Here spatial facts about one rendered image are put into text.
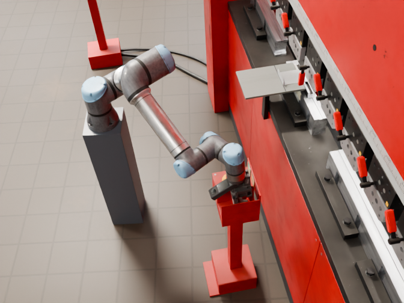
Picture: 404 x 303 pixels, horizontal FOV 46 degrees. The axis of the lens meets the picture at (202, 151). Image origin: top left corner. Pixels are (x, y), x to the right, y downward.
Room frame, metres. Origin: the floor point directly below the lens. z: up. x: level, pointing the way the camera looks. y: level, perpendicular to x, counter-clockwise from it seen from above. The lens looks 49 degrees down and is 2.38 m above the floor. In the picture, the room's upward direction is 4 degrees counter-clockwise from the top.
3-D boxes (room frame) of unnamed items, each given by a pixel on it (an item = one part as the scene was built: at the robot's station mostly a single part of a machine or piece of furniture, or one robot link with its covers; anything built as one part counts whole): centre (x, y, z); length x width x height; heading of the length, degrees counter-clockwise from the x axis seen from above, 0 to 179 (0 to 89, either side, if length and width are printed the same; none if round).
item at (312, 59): (1.43, -0.49, 1.19); 0.15 x 0.09 x 0.17; 7
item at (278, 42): (2.15, -0.39, 0.92); 0.50 x 0.06 x 0.10; 7
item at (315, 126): (1.55, -0.47, 0.92); 0.39 x 0.06 x 0.10; 7
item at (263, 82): (1.59, -0.32, 1.00); 0.26 x 0.18 x 0.01; 97
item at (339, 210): (1.00, -0.49, 0.89); 0.30 x 0.05 x 0.03; 7
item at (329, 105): (1.23, -0.51, 1.19); 0.15 x 0.09 x 0.17; 7
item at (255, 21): (2.19, -0.33, 0.89); 0.30 x 0.05 x 0.03; 7
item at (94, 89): (1.64, 0.46, 0.94); 0.13 x 0.12 x 0.14; 129
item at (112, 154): (1.63, 0.46, 0.39); 0.18 x 0.18 x 0.78; 89
